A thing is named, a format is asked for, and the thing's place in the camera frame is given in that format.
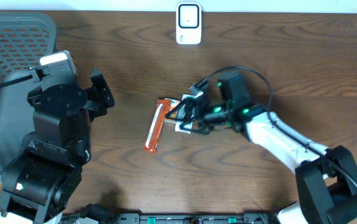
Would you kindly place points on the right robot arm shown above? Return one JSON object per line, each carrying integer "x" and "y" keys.
{"x": 326, "y": 177}

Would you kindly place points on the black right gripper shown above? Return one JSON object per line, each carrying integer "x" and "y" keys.
{"x": 204, "y": 128}

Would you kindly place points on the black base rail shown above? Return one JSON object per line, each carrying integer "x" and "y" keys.
{"x": 237, "y": 218}

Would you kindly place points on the orange snack bar wrapper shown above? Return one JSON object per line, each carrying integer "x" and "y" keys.
{"x": 154, "y": 133}

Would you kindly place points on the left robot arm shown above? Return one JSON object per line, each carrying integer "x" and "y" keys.
{"x": 37, "y": 185}

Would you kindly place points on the orange tissue pack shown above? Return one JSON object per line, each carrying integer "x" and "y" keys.
{"x": 173, "y": 104}

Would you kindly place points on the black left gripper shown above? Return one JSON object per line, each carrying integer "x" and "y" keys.
{"x": 99, "y": 94}

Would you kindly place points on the white green carton box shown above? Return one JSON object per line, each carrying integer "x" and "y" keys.
{"x": 188, "y": 126}

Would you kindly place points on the white barcode scanner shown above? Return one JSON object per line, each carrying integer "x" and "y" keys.
{"x": 188, "y": 23}

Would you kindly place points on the dark grey mesh basket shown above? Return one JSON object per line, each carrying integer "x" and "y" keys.
{"x": 25, "y": 37}

